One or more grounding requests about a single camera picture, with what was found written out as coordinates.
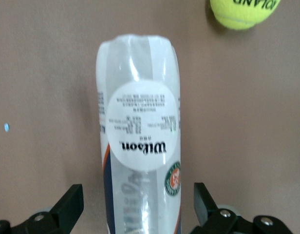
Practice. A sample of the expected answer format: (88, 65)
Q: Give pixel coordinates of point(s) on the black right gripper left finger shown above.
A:
(64, 209)

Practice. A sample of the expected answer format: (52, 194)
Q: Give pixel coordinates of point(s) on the small pale speck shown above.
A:
(6, 127)

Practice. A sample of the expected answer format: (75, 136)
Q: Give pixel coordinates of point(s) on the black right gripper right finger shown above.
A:
(208, 219)

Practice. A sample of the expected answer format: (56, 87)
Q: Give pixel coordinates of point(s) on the yellow-green tennis ball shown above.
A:
(237, 14)

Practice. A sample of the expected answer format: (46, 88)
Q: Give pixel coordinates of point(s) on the clear Wilson tennis ball can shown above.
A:
(140, 122)

